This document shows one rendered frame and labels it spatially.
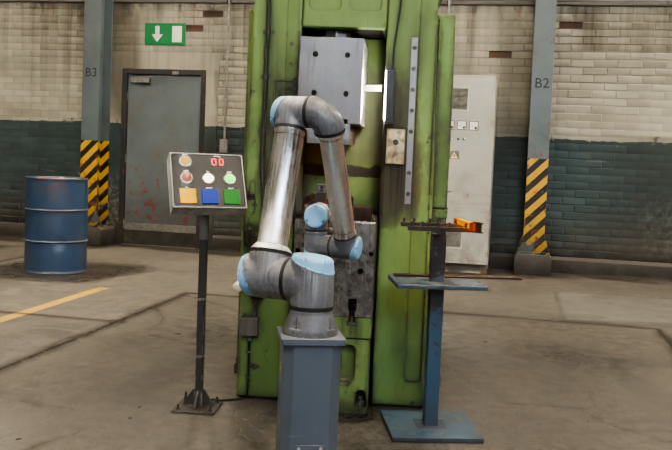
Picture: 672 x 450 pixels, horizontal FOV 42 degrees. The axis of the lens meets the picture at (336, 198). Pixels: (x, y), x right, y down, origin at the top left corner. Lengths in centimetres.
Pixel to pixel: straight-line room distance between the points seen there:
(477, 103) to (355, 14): 518
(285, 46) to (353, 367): 157
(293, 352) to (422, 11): 196
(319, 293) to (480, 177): 647
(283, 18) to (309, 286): 173
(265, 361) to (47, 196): 440
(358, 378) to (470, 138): 549
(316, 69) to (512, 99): 603
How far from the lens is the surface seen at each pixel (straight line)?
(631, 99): 1007
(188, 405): 430
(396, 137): 422
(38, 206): 846
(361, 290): 409
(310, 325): 300
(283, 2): 434
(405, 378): 438
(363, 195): 459
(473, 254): 940
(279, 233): 310
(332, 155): 321
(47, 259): 846
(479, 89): 938
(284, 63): 430
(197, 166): 406
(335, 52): 414
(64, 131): 1138
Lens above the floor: 123
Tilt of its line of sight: 3 degrees down
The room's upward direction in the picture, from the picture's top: 2 degrees clockwise
